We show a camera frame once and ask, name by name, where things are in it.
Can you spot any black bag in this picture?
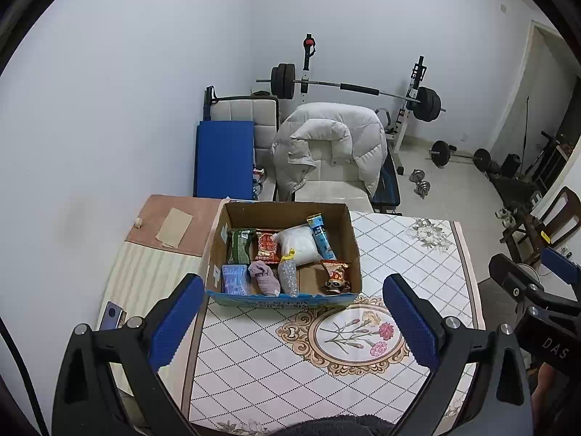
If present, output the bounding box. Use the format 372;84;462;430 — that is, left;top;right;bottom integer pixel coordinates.
499;153;522;178

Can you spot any brown cartoon snack packet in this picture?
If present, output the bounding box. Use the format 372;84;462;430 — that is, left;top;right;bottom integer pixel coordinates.
320;259;352;294

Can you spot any black bench pad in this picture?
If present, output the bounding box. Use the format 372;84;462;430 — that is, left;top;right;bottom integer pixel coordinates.
372;145;402;205

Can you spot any white down jacket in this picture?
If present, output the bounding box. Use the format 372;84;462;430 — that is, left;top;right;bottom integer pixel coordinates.
271;102;389;203

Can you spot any black low bench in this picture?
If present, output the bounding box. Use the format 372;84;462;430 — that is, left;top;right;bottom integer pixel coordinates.
490;175;543;212

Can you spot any floral printed tablecloth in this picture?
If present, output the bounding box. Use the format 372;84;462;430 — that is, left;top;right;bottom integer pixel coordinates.
182;200;486;436

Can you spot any red snack packet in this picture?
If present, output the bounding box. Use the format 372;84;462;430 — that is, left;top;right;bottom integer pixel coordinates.
255;230;282;265

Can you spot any green packet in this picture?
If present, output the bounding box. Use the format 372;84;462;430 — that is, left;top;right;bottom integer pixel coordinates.
226;228;256;265

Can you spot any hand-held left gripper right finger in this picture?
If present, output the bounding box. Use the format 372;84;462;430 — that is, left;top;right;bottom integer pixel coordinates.
382;274;533;436

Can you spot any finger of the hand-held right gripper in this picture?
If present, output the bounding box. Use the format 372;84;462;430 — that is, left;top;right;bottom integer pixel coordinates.
489;253;545;303
540;247;581;289

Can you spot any blue folded mat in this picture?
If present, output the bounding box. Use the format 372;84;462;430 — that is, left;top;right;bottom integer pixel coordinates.
194;120;256;201

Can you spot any brown wooden chair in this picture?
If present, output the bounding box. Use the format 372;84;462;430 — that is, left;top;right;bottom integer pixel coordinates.
499;186;581;259

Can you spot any beige paper sheet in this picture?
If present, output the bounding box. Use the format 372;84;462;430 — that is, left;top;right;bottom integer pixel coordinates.
155;207;194;248

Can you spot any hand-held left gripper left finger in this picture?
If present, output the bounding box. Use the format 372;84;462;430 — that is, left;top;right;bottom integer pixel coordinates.
52;273;206;436

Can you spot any white weight bench rack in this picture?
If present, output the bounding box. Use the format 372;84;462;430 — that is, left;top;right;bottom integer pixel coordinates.
300;34;427;175

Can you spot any white plastic bag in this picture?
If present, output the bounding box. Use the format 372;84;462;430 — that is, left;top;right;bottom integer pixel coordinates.
272;223;324;266

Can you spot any beige upholstered chair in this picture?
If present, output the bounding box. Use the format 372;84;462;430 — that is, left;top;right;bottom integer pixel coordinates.
295;163;375;213

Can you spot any short barbell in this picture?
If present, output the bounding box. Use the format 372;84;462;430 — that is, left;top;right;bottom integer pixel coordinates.
429;140;493;172

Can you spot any beige padded chair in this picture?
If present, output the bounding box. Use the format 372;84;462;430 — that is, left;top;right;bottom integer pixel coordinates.
204;86;280;191

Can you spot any cardboard box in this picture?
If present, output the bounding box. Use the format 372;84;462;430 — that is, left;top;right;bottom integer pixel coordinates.
204;201;364;307

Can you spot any blue smartphone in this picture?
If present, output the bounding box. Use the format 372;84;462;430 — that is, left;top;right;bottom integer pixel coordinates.
99;302;128;331

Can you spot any black exercise equipment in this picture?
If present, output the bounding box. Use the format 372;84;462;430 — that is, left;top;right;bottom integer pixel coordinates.
527;132;573;182

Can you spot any dark fleece clothing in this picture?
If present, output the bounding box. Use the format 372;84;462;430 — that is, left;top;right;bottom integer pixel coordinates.
281;415;395;436

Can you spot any blue tissue packet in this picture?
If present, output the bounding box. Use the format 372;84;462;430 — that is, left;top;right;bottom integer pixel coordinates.
221;264;250;295

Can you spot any long blue packet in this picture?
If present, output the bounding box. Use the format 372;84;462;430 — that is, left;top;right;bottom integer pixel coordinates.
306;214;337;259

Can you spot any cream striped mat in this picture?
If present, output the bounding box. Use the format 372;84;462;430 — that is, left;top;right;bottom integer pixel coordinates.
97;241;205;400

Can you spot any pink mat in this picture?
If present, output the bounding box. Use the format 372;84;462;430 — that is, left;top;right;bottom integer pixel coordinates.
126;194;223;257

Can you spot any grey sock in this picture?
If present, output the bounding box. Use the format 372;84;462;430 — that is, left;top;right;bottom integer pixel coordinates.
248;261;282;297

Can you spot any person's right forearm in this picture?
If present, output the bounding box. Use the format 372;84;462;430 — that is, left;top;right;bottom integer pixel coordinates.
531;363;581;436

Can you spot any black stick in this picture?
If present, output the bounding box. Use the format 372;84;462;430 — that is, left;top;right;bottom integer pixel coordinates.
522;95;531;173

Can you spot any long barbell with plates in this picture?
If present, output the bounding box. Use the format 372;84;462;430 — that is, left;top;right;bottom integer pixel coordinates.
255;64;446;123

